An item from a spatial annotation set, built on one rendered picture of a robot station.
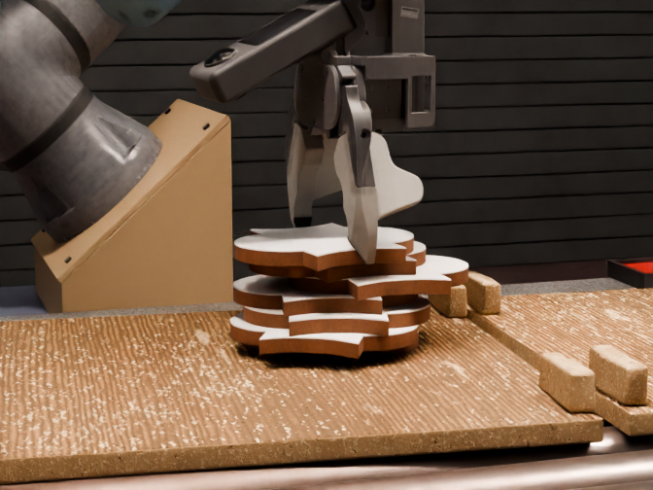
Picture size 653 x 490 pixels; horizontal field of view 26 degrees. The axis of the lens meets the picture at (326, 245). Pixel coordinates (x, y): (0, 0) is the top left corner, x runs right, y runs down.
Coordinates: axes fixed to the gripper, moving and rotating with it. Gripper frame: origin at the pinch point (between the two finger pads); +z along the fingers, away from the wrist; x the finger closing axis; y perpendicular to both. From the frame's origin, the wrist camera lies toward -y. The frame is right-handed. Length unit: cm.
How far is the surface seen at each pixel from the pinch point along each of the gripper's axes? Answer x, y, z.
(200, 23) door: 444, 160, -5
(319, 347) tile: -5.8, -3.3, 6.2
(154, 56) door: 448, 141, 7
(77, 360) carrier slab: 4.3, -17.9, 7.9
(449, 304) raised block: 3.7, 12.9, 6.7
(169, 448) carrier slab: -17.3, -18.6, 8.0
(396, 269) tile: -4.3, 3.7, 1.5
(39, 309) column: 50, -9, 14
